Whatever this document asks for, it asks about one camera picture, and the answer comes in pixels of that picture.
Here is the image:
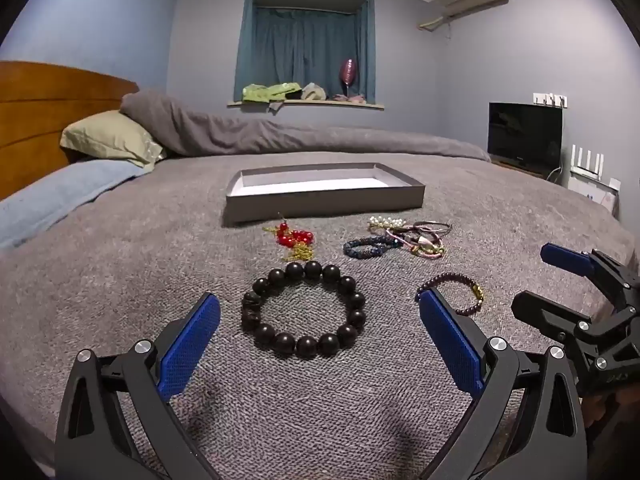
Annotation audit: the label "dark purple bead bracelet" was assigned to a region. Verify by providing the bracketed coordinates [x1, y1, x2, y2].
[415, 272, 485, 317]

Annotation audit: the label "rolled grey duvet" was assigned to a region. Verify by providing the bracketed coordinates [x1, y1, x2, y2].
[119, 91, 493, 163]

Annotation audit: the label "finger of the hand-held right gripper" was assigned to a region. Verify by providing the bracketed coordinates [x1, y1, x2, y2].
[541, 242, 640, 306]
[511, 290, 593, 346]

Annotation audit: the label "pearl bracelet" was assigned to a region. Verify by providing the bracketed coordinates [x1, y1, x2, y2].
[368, 215, 405, 233]

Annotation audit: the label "grey bed blanket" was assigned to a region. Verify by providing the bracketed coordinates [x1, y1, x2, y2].
[0, 150, 640, 480]

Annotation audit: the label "wooden headboard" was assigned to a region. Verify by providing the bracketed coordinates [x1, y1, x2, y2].
[0, 61, 140, 188]

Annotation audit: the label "large black bead bracelet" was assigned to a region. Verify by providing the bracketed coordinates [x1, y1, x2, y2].
[241, 260, 367, 359]

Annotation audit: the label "window sill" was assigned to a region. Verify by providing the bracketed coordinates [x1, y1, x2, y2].
[227, 99, 386, 111]

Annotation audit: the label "black television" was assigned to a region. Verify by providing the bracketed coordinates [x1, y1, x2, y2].
[487, 101, 564, 176]

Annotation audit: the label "pink cord bracelet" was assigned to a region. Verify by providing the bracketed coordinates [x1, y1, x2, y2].
[387, 230, 446, 260]

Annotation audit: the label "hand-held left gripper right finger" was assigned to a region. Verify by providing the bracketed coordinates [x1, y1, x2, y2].
[417, 289, 588, 480]

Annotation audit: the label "white router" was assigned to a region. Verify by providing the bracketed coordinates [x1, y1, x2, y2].
[570, 144, 621, 191]

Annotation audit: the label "red bead bracelet gold tassels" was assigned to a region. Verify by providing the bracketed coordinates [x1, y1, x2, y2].
[263, 217, 317, 262]

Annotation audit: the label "green cloth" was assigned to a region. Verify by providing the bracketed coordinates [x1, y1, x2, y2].
[242, 81, 303, 102]

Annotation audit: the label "teal curtain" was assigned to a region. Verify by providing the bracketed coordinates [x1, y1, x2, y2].
[235, 0, 376, 103]

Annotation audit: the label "green pillow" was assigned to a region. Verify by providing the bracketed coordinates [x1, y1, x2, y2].
[60, 110, 168, 170]

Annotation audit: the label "wooden television stand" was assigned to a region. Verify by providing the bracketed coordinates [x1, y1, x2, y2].
[490, 156, 546, 178]

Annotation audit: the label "pink balloon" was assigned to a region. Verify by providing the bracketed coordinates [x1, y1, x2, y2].
[340, 58, 359, 98]

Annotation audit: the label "white box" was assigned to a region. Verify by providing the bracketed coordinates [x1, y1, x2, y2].
[567, 170, 621, 211]

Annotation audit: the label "grey shallow tray box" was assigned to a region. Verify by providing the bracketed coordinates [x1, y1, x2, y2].
[221, 162, 427, 227]

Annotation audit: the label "blue pillow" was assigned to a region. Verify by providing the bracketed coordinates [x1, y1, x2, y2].
[0, 160, 151, 251]

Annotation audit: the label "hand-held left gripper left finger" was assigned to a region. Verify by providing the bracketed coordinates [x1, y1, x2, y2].
[54, 292, 236, 480]

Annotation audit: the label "blue bead bracelet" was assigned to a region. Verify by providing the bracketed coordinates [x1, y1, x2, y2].
[343, 236, 396, 261]

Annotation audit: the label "thin dark bangles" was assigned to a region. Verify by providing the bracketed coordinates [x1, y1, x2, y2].
[400, 220, 452, 241]

